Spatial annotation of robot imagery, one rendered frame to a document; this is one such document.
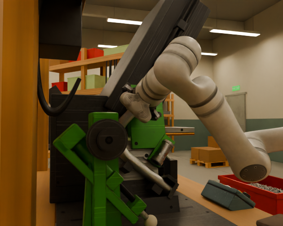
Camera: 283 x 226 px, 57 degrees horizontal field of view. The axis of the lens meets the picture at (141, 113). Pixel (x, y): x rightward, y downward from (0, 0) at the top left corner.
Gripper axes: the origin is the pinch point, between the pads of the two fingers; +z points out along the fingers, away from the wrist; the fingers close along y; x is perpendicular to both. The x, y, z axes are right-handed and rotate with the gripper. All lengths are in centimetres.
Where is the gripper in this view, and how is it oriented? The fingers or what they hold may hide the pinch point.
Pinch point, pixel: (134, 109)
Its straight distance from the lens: 79.2
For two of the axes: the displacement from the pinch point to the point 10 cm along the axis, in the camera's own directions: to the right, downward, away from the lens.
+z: -2.9, 2.9, 9.1
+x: -6.2, 6.7, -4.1
